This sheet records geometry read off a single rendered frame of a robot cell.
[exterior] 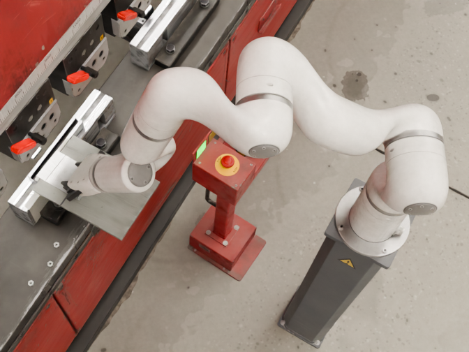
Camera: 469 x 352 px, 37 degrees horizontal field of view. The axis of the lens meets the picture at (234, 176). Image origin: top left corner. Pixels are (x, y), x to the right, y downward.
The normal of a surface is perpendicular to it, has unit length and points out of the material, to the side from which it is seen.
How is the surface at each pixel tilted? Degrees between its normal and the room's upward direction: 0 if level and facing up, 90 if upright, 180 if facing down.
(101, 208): 0
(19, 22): 90
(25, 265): 0
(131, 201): 0
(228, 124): 70
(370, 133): 48
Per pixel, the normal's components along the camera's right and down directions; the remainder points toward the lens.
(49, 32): 0.88, 0.46
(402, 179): -0.72, -0.23
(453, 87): 0.07, -0.43
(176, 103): -0.15, 0.62
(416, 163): -0.28, -0.40
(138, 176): 0.62, -0.03
